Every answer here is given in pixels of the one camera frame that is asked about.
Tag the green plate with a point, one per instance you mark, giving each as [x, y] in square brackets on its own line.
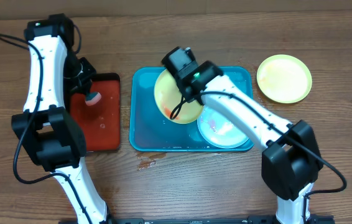
[167, 97]
[284, 79]

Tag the blue plastic tray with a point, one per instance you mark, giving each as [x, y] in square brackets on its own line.
[150, 130]

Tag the light blue plate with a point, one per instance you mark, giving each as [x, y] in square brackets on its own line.
[219, 131]

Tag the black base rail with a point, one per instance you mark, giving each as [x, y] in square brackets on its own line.
[253, 219]

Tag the dark sponge with orange base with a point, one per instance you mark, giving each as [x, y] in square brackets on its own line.
[92, 98]

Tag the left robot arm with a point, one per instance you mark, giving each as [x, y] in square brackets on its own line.
[45, 128]

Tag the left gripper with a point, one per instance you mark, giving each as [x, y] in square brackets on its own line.
[92, 73]

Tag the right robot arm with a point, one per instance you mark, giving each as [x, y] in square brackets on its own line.
[290, 154]

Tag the green plate back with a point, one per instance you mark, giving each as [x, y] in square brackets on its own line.
[167, 97]

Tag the red and black tray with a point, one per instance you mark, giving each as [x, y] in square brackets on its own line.
[100, 122]

